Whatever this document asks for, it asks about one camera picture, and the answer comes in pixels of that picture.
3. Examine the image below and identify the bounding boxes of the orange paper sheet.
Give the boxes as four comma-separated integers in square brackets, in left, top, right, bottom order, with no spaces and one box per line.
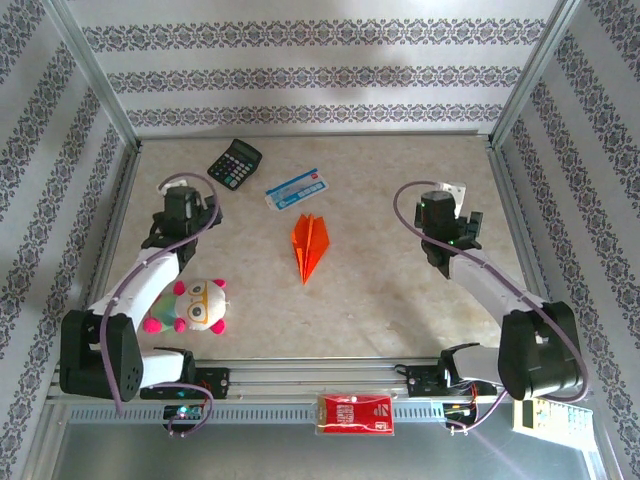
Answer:
[291,213,332,286]

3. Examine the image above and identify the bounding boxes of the black calculator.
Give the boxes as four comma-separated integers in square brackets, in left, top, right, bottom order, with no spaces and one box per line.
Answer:
[206,138,264,192]

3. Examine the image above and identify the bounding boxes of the white plush toy pink paws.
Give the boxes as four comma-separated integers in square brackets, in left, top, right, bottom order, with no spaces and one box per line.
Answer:
[143,278,233,335]

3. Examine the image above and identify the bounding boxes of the blue and white ticket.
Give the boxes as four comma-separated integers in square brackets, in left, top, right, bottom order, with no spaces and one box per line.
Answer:
[264,167,330,212]

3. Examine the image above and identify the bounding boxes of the small circuit board green light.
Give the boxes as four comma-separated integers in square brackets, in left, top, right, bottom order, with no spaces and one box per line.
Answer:
[163,403,205,422]

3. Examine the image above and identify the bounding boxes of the red packet in clear sleeve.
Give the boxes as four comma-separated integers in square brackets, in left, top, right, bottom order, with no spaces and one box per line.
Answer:
[314,392,396,437]

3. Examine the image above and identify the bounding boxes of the white remote control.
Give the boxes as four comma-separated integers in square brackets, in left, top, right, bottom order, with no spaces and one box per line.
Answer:
[512,397,595,454]

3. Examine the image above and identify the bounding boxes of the aluminium side rail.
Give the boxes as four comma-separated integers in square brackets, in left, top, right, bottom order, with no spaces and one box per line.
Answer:
[67,142,144,365]
[485,137,571,361]

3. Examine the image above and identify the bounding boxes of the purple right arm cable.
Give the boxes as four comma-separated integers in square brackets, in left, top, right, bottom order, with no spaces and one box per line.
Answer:
[392,180,589,435]

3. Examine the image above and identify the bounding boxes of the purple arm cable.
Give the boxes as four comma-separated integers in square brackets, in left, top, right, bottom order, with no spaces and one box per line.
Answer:
[99,172,221,439]
[392,180,589,435]

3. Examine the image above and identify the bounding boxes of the aluminium back rail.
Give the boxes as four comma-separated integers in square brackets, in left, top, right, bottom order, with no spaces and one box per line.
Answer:
[134,129,496,142]

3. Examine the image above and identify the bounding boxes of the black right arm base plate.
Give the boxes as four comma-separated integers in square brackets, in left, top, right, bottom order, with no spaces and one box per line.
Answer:
[403,364,499,399]

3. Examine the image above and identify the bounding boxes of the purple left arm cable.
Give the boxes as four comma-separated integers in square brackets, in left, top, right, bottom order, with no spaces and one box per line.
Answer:
[99,172,221,439]

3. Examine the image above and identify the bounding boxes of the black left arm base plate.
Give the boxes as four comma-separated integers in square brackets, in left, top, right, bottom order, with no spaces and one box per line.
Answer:
[139,367,232,400]

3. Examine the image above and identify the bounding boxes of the aluminium frame post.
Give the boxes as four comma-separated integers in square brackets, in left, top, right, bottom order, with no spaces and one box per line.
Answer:
[489,0,589,149]
[42,0,141,151]

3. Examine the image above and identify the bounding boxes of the aluminium mounting rail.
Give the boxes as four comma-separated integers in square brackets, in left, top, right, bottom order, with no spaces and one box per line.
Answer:
[47,357,594,401]

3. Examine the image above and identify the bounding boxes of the grey slotted cable duct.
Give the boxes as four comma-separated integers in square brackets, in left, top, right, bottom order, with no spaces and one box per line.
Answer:
[64,402,516,425]

